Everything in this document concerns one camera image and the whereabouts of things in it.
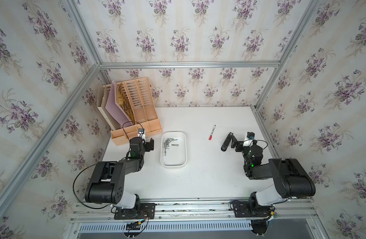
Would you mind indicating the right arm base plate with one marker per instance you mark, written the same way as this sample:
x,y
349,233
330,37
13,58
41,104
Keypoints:
x,y
246,210

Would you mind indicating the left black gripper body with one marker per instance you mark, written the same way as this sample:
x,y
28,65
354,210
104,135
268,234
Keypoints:
x,y
148,145

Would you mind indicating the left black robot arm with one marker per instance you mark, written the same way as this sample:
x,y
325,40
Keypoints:
x,y
106,185

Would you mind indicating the white plastic storage tray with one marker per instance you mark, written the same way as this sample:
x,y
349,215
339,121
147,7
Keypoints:
x,y
176,155

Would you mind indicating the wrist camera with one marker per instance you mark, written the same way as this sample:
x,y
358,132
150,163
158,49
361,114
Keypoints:
x,y
142,133
250,136

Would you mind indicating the black stapler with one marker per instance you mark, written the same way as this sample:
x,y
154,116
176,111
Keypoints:
x,y
227,142

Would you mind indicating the aluminium mounting rail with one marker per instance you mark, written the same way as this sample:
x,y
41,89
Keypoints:
x,y
193,209

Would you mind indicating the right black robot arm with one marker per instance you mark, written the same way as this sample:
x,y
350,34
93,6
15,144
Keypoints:
x,y
290,180

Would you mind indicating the red capped marker pen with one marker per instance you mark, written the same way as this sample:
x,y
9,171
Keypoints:
x,y
212,132

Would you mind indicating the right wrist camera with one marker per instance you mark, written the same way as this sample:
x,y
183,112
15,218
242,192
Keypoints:
x,y
250,136

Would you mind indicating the beige desk file organizer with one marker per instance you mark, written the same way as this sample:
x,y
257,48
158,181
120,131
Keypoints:
x,y
137,93

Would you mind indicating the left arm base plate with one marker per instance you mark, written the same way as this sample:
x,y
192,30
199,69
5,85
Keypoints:
x,y
146,211

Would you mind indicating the beige folder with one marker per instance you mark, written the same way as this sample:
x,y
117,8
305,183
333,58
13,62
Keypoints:
x,y
102,98

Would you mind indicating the pile of silver screws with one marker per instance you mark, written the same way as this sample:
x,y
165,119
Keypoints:
x,y
167,143

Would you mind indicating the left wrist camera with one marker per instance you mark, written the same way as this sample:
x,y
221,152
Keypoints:
x,y
142,133

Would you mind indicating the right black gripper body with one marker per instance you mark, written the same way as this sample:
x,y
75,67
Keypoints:
x,y
236,144

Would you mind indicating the pink folder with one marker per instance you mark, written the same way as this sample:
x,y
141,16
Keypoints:
x,y
116,105

